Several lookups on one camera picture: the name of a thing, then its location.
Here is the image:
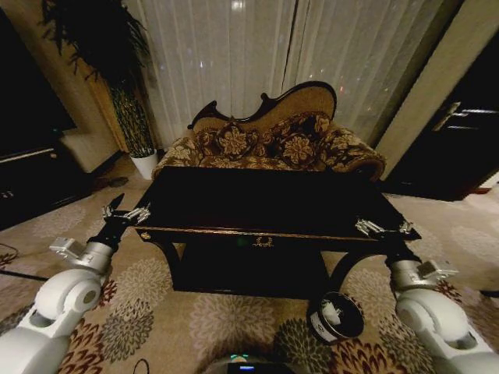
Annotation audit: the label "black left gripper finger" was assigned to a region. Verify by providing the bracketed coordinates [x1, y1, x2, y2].
[101, 192, 126, 220]
[123, 202, 152, 223]

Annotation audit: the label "black round trash bin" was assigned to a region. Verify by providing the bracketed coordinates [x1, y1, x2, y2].
[306, 291, 366, 345]

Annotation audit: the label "dark slippers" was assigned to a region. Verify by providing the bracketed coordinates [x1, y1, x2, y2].
[94, 175, 129, 189]

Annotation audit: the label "white plant pot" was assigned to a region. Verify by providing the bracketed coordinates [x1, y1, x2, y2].
[129, 149, 160, 181]

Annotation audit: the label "dark television cabinet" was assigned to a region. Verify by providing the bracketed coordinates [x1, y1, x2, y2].
[0, 144, 96, 231]

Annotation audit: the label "white crumpled paper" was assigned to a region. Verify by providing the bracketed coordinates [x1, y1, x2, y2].
[320, 298, 344, 324]

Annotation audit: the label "dark door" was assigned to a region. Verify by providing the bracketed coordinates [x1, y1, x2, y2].
[380, 23, 499, 202]

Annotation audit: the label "round floral cushion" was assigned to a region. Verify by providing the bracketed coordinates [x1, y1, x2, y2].
[281, 132, 317, 168]

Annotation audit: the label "dark wooden coffee table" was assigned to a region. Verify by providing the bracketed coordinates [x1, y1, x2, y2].
[134, 165, 423, 298]

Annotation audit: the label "square floral cushion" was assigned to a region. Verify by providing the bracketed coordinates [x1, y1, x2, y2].
[216, 120, 260, 160]

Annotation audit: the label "floral patterned sofa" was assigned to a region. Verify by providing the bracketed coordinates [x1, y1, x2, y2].
[150, 80, 388, 184]

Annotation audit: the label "black television screen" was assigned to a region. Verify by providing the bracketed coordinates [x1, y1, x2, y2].
[0, 9, 78, 157]

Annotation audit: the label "tall green potted plant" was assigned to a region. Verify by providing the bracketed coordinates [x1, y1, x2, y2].
[40, 0, 157, 158]

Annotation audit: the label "white sheer curtain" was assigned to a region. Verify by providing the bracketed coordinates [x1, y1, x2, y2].
[128, 0, 465, 150]

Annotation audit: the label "black floor cable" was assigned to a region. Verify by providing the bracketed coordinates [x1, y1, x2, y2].
[0, 242, 49, 282]

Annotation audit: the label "silver door handle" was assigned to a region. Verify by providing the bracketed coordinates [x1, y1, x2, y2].
[434, 101, 462, 132]

